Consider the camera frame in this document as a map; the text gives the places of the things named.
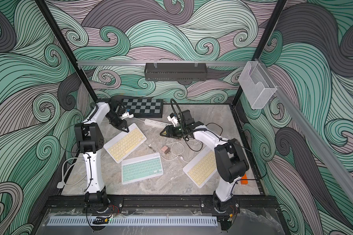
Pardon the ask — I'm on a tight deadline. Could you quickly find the green wireless keyboard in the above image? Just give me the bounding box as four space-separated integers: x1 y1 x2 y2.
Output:
122 153 164 185

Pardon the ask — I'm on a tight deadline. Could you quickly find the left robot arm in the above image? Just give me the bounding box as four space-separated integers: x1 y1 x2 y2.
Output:
74 98 129 206

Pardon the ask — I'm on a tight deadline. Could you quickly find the white power strip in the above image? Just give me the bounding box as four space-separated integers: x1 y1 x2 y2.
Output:
144 119 169 129

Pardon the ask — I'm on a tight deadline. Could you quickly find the pink charger adapter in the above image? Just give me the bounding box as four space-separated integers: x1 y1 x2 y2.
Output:
161 146 171 154

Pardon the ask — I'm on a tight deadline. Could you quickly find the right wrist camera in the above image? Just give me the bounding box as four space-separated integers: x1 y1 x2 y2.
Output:
167 113 179 127

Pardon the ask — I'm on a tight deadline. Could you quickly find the black charging cable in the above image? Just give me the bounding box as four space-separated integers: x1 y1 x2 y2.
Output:
182 122 224 153

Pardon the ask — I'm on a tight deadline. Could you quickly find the black wall tray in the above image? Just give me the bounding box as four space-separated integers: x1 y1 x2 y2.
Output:
144 63 208 82

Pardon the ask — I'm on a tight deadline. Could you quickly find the black chessboard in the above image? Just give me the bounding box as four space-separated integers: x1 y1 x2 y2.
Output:
122 98 163 118

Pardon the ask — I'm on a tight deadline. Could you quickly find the yellow keyboard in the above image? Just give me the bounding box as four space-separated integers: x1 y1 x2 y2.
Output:
104 123 147 163
183 147 217 188

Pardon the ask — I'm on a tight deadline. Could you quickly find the clear plastic wall bin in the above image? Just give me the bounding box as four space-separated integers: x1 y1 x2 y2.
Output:
238 61 277 109

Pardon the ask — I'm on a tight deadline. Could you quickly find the white slotted cable duct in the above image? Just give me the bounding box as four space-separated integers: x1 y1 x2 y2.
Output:
46 216 218 227

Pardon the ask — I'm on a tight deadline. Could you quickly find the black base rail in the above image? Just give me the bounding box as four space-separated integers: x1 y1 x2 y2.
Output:
45 195 279 214

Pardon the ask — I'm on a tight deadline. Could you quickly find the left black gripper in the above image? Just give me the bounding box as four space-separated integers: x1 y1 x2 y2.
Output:
107 113 130 133

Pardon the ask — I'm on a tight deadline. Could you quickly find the white power strip cord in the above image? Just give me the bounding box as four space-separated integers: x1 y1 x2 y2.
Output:
56 116 146 189

